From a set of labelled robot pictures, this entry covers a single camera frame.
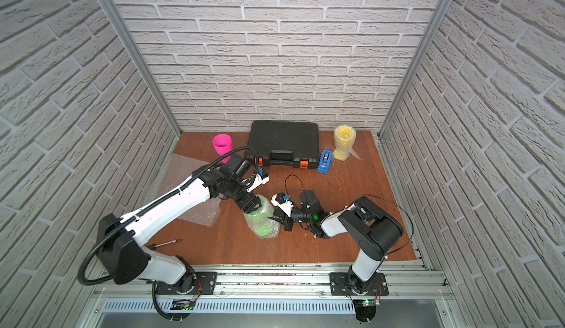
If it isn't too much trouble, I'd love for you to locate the green plastic wine glass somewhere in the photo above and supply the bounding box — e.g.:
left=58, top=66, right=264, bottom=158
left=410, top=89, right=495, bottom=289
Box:
left=246, top=211, right=280, bottom=239

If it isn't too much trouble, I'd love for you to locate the bubble wrap sheet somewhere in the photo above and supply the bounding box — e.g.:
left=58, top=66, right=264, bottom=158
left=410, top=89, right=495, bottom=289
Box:
left=244, top=195, right=280, bottom=239
left=333, top=124, right=362, bottom=163

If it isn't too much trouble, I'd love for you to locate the bubble wrap stack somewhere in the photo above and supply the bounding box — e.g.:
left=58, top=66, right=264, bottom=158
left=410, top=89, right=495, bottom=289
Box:
left=142, top=154, right=221, bottom=227

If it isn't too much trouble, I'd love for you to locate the yellow plastic wine glass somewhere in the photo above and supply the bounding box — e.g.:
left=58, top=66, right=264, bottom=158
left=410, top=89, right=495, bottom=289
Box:
left=333, top=124, right=358, bottom=162

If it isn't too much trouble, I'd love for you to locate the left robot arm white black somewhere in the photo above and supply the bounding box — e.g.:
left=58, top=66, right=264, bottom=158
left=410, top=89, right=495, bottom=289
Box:
left=95, top=154, right=269, bottom=294

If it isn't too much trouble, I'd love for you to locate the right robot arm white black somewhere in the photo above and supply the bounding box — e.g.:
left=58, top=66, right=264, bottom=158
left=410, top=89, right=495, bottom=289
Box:
left=270, top=191, right=404, bottom=292

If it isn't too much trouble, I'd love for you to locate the pink plastic wine glass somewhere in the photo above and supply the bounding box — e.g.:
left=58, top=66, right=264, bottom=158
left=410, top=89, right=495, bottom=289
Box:
left=212, top=134, right=233, bottom=156

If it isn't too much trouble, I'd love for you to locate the blue tape dispenser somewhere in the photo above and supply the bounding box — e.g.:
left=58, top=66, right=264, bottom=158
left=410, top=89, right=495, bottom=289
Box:
left=317, top=149, right=333, bottom=174

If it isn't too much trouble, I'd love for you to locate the black plastic tool case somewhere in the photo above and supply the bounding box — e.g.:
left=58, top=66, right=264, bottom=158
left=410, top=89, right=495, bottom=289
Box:
left=245, top=120, right=321, bottom=169

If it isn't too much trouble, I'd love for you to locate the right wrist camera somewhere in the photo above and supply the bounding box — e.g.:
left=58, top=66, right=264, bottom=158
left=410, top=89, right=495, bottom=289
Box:
left=271, top=193, right=295, bottom=216

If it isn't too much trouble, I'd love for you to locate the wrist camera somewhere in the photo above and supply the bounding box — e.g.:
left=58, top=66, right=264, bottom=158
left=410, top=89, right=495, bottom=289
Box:
left=246, top=169, right=269, bottom=193
left=271, top=193, right=295, bottom=216

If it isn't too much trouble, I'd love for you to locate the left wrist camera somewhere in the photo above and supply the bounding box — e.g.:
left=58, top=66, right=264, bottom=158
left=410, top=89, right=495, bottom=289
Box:
left=246, top=169, right=269, bottom=193

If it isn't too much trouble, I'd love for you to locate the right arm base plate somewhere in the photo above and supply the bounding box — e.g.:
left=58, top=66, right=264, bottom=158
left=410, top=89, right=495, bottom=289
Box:
left=329, top=272, right=389, bottom=298

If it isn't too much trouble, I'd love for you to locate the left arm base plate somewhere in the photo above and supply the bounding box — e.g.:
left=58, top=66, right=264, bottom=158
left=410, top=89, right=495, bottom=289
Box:
left=155, top=272, right=218, bottom=296

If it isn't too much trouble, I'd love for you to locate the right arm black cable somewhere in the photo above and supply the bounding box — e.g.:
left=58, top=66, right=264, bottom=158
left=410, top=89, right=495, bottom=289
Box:
left=283, top=174, right=415, bottom=256

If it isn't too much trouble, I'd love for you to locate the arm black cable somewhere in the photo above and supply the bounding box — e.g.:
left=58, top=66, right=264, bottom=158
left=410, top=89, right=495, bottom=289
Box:
left=77, top=146, right=260, bottom=286
left=283, top=174, right=415, bottom=256

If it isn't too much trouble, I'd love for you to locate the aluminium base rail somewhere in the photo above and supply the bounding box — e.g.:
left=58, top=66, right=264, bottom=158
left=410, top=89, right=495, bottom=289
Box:
left=82, top=263, right=461, bottom=324

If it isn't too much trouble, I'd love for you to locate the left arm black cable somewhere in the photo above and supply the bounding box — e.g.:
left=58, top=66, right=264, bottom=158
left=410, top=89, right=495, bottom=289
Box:
left=77, top=146, right=260, bottom=286

